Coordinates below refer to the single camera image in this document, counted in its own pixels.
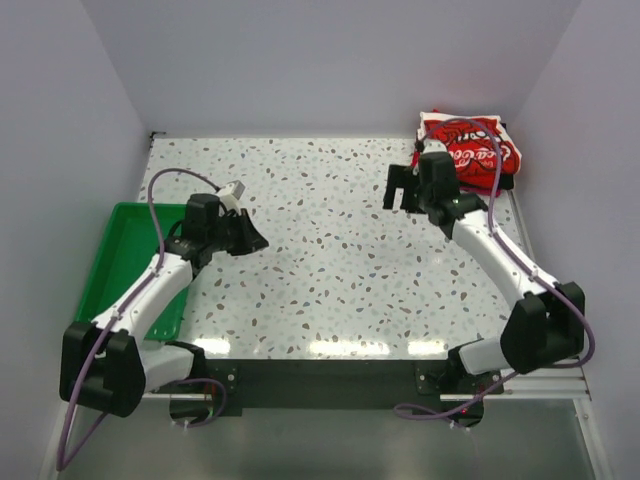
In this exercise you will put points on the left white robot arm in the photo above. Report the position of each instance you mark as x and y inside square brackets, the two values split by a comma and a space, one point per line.
[103, 364]

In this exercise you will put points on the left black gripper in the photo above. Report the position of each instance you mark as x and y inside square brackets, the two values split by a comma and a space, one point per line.
[250, 239]

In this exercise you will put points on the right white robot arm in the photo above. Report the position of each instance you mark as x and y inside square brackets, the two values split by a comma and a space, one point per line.
[546, 323]

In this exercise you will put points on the green plastic tray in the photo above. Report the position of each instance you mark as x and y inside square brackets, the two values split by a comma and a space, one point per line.
[126, 249]

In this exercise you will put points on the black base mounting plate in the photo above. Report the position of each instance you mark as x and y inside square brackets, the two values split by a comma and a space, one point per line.
[412, 389]

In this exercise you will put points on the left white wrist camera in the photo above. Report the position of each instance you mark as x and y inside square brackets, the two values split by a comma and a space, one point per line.
[230, 195]

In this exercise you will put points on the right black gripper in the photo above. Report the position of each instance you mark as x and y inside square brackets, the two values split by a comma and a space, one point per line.
[401, 177]

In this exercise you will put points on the white t shirt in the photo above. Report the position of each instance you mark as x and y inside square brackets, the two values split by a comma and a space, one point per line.
[469, 146]

